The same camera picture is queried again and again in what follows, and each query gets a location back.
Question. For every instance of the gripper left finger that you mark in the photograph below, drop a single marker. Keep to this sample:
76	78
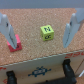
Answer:
6	30

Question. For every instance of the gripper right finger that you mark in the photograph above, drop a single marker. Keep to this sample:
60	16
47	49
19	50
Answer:
71	30

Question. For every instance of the yellow block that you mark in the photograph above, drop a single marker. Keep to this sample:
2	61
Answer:
47	32

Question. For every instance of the pink block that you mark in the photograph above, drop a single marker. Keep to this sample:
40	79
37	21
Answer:
15	47

